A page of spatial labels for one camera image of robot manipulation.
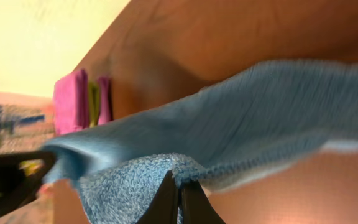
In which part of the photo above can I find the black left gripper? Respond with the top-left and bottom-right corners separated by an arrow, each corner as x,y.
0,151 -> 56,217

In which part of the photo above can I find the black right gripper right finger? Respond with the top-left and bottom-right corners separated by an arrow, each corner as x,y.
181,182 -> 225,224

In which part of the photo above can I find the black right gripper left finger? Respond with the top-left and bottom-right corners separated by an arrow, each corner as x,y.
137,171 -> 178,224

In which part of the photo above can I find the blue microfiber cloth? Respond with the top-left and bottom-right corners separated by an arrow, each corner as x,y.
42,60 -> 358,223

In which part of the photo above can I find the folded purple cloth top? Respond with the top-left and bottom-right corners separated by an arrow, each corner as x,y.
53,69 -> 90,135

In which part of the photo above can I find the folded purple cloth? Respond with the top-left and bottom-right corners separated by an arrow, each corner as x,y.
53,69 -> 90,135
97,77 -> 112,125

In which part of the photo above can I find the folded purple cloth bottom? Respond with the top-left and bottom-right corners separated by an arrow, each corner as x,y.
97,77 -> 112,125

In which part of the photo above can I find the folded green cloth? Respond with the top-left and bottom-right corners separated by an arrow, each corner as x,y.
88,82 -> 100,127

